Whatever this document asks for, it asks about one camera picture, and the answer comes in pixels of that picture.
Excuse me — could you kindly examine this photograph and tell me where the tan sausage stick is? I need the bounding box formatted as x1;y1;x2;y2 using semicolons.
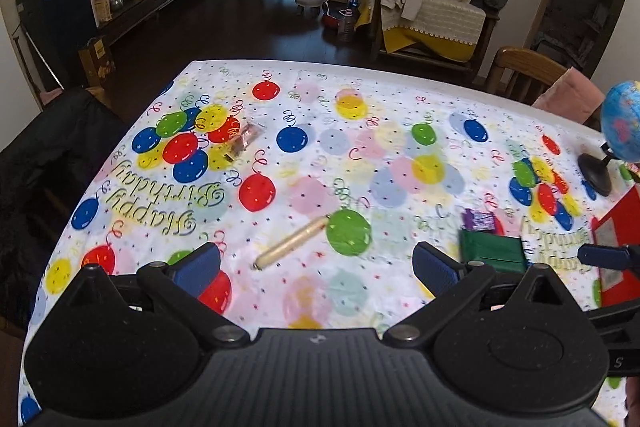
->
252;215;331;272

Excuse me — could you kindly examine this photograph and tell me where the balloon printed tablecloth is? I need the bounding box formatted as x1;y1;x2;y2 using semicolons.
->
17;59;640;427

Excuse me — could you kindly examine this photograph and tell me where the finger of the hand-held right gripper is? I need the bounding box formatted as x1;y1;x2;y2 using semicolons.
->
577;243;640;272

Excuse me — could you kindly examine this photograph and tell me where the purple candy wrapper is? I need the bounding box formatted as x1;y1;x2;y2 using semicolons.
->
461;208;505;237

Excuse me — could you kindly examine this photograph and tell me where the green box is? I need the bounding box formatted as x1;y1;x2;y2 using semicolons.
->
459;229;529;274

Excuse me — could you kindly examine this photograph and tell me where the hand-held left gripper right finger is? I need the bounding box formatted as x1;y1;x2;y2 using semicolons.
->
382;242;566;350

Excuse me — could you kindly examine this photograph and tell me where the red cardboard box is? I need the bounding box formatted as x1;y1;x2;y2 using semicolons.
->
590;186;640;309

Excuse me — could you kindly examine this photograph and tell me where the cream sofa cover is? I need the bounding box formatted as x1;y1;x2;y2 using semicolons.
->
379;0;487;48

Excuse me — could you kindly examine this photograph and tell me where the wooden sofa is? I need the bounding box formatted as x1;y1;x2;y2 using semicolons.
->
356;0;502;70

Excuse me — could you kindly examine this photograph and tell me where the yellow paper bag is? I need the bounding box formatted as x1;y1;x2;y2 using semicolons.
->
87;0;112;26

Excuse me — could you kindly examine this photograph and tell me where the black jacket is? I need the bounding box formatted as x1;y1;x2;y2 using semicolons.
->
0;87;127;334

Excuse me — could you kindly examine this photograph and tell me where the blue desk globe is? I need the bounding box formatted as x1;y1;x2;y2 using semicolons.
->
577;80;640;198

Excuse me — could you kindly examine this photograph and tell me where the small clear candy packet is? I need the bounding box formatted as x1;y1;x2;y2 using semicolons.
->
225;122;265;163

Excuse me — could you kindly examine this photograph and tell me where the yellow cloth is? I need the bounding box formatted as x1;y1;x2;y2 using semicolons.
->
356;0;477;64

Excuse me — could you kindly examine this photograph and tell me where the pink cushion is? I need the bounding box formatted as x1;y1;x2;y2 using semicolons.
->
531;68;607;126

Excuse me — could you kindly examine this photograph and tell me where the wooden chair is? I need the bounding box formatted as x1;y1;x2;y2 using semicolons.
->
485;47;572;108

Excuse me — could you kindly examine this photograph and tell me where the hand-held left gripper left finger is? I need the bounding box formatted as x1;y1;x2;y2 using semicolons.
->
65;243;249;350

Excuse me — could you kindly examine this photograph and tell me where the brown paper bag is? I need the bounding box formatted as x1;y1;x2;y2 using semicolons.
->
77;36;117;89

